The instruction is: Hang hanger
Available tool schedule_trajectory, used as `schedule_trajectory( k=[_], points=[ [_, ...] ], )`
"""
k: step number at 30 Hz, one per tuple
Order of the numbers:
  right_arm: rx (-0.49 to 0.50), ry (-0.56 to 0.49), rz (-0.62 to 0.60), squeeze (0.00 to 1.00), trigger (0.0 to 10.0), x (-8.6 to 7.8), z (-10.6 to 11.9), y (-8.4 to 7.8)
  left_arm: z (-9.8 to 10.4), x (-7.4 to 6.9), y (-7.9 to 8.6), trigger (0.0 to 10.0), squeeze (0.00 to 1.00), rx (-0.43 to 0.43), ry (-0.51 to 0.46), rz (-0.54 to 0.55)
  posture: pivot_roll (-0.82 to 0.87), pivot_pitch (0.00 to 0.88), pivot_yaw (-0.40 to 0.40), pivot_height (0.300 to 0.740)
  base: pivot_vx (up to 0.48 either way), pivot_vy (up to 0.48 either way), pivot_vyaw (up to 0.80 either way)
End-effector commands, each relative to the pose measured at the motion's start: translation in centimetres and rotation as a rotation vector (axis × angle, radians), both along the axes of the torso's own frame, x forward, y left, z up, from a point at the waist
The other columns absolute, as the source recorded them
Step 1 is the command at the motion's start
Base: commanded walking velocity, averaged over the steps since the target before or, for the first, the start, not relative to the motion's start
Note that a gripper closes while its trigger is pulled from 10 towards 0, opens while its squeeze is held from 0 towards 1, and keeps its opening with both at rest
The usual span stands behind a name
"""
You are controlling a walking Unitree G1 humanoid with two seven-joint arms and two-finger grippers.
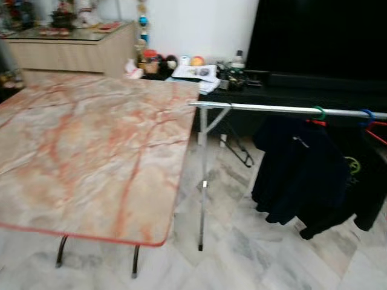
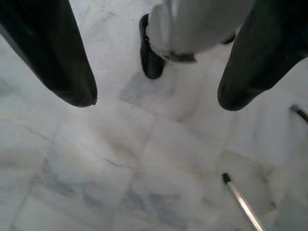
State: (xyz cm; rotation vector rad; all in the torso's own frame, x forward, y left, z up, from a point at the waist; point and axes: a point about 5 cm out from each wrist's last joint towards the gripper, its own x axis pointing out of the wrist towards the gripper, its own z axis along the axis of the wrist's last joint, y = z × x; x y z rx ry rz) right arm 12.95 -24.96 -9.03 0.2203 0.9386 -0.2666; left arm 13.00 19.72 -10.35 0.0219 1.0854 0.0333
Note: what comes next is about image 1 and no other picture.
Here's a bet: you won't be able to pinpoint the blue plastic hanger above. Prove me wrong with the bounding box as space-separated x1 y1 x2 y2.
360 109 376 128

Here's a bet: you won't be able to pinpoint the black t-shirt with green logo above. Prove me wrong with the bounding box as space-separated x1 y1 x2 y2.
299 124 387 240

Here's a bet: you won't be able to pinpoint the red plastic hanger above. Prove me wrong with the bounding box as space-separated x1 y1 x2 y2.
365 120 387 146

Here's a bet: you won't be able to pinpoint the green plastic hanger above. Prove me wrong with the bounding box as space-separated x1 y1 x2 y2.
312 106 328 122

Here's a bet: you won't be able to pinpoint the black soundbar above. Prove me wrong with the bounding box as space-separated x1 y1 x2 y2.
269 72 387 92

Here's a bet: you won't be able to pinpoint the navy polo shirt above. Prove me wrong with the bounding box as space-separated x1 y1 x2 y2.
251 116 351 225

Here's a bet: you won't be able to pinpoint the black tv console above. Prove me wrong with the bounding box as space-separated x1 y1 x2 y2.
145 69 387 138

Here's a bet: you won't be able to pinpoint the silver metal clothes rack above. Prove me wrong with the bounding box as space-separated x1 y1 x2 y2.
187 100 387 251

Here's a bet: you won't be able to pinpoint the black flat television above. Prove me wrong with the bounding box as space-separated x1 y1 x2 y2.
245 0 387 82

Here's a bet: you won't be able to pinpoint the black electronic gadgets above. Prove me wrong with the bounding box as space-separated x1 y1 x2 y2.
216 60 270 91

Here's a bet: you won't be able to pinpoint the stack of white papers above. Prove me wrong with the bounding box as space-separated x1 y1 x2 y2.
171 63 221 94

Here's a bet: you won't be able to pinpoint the black plush toy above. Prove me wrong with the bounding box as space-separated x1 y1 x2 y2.
158 54 178 76

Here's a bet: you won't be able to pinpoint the jar with red lid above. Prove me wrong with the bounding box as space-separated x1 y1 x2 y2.
143 50 159 74

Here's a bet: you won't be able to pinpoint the pink tissue packet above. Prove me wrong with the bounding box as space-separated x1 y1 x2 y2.
124 59 145 80

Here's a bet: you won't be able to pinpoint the gold trophy with blue ball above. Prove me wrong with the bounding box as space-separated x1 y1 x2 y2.
134 0 151 55

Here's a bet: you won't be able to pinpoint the marble pattern folding table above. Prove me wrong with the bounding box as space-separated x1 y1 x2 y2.
0 72 200 279

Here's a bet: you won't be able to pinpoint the red tray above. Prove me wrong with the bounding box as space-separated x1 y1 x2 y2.
91 23 122 33

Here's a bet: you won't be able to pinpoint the white figurine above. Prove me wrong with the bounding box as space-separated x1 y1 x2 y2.
76 0 101 28

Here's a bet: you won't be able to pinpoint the beige wooden cabinet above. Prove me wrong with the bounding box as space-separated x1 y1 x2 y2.
6 21 140 79

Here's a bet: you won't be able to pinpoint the dark figurine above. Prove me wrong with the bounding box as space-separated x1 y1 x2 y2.
48 0 79 31

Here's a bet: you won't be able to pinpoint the black wire hanger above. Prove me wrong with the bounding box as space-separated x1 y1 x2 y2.
223 118 255 169

